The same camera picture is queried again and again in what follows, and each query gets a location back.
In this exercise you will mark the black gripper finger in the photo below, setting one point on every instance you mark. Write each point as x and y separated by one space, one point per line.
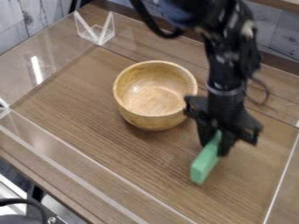
207 127
228 139

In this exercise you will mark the clear acrylic corner bracket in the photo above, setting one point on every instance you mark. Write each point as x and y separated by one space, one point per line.
96 34

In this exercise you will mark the green rectangular stick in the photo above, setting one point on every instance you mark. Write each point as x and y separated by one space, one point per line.
206 160

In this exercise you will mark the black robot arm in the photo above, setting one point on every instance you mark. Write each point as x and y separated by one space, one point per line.
226 25

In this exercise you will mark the wooden bowl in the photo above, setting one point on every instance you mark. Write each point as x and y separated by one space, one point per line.
148 91

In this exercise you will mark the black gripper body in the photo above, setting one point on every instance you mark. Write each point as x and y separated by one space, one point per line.
224 106

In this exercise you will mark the clear acrylic tray wall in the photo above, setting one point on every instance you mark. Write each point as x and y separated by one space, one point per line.
120 175

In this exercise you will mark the black table leg bracket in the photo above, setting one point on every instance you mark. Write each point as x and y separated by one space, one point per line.
43 211

